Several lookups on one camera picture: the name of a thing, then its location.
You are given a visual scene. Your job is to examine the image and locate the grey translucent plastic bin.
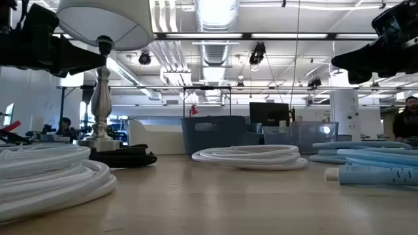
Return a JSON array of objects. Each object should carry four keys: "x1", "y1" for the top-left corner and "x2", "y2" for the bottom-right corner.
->
[{"x1": 262, "y1": 121, "x2": 340, "y2": 155}]

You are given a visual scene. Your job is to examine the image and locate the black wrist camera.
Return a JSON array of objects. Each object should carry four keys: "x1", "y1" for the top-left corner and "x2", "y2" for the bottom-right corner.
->
[
  {"x1": 19, "y1": 3, "x2": 61, "y2": 37},
  {"x1": 371, "y1": 8, "x2": 404, "y2": 38}
]

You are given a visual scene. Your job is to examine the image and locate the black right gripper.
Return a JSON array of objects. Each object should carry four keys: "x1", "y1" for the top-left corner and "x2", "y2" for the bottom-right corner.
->
[{"x1": 330, "y1": 28, "x2": 418, "y2": 85}]

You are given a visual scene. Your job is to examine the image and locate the black computer monitor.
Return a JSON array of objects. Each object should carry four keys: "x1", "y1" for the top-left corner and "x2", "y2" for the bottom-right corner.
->
[{"x1": 249, "y1": 101, "x2": 291, "y2": 127}]

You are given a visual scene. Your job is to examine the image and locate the short black cable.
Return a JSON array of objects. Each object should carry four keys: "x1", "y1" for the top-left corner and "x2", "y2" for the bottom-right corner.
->
[{"x1": 88, "y1": 144, "x2": 158, "y2": 169}]

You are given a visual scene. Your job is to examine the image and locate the white shade silver table lamp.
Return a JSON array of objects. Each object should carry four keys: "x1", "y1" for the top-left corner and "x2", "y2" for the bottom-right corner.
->
[{"x1": 56, "y1": 0, "x2": 155, "y2": 152}]

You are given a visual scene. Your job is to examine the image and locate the light blue HDMI cable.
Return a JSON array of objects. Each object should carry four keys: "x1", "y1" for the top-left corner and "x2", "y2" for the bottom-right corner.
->
[
  {"x1": 309, "y1": 140, "x2": 414, "y2": 165},
  {"x1": 325, "y1": 148, "x2": 418, "y2": 187}
]

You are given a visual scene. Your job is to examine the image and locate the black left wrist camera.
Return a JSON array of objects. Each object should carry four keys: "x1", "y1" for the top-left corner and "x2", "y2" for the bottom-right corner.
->
[{"x1": 19, "y1": 3, "x2": 61, "y2": 37}]

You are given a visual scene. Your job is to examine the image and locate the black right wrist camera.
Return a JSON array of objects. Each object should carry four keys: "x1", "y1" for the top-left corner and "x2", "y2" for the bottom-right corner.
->
[{"x1": 371, "y1": 8, "x2": 404, "y2": 38}]

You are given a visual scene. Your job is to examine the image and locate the white braided HDMI cable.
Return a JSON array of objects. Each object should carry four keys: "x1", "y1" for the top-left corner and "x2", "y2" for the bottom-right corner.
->
[
  {"x1": 0, "y1": 144, "x2": 118, "y2": 225},
  {"x1": 191, "y1": 144, "x2": 309, "y2": 172}
]

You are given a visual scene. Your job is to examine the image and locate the black object with red strap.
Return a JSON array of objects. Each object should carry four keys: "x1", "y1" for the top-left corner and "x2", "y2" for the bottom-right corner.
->
[{"x1": 0, "y1": 119, "x2": 33, "y2": 146}]

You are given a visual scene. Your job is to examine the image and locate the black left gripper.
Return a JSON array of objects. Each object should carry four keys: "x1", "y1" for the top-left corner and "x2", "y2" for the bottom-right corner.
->
[{"x1": 0, "y1": 31, "x2": 108, "y2": 78}]

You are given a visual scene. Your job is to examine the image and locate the person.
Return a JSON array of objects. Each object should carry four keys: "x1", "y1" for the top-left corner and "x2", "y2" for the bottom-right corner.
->
[
  {"x1": 56, "y1": 117, "x2": 78, "y2": 138},
  {"x1": 392, "y1": 95, "x2": 418, "y2": 140}
]

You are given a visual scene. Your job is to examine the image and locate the dark teal plastic bin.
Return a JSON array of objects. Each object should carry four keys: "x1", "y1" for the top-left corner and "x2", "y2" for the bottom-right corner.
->
[{"x1": 180, "y1": 115, "x2": 247, "y2": 157}]

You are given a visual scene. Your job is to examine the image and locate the white translucent plastic bin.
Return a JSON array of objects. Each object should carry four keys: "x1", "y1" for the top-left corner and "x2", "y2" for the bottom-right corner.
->
[{"x1": 127, "y1": 118, "x2": 186, "y2": 155}]

